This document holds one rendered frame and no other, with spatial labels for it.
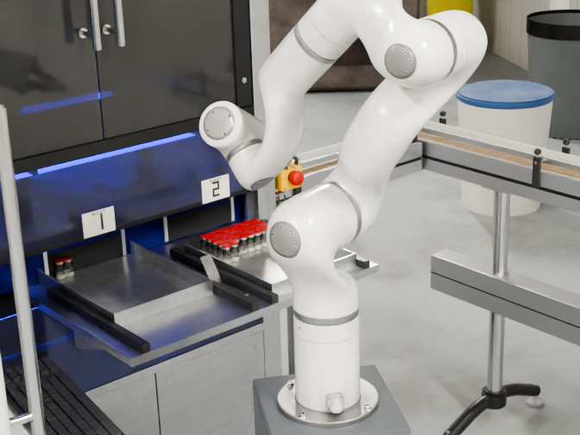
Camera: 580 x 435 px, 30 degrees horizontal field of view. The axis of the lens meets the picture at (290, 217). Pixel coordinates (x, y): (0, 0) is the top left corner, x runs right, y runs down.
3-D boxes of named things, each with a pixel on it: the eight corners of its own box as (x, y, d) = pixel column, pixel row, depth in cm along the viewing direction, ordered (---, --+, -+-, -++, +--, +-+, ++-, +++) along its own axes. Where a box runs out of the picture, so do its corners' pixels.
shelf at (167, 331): (20, 297, 251) (19, 289, 251) (254, 223, 293) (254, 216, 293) (132, 368, 217) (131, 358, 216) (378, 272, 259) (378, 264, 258)
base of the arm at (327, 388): (390, 420, 195) (391, 328, 188) (287, 433, 192) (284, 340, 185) (364, 371, 212) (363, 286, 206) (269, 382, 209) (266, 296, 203)
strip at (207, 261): (201, 280, 252) (199, 257, 250) (211, 276, 254) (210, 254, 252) (237, 298, 242) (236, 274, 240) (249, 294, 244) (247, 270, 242)
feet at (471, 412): (431, 450, 341) (432, 412, 336) (530, 396, 371) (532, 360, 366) (450, 461, 335) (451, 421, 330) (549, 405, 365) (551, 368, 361)
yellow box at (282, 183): (265, 186, 291) (264, 160, 289) (286, 180, 295) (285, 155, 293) (283, 192, 286) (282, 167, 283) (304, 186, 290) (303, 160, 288)
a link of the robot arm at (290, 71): (369, 93, 178) (269, 193, 198) (324, 17, 183) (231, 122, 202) (333, 95, 172) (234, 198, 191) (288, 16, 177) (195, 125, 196)
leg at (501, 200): (474, 406, 351) (481, 183, 325) (491, 397, 357) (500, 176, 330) (495, 417, 345) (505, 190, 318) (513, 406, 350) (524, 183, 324)
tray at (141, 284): (38, 283, 254) (36, 269, 252) (132, 254, 269) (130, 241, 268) (115, 329, 229) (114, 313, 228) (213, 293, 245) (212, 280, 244)
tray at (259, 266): (185, 257, 266) (184, 243, 265) (267, 230, 282) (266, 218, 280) (272, 298, 241) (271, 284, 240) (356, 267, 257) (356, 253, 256)
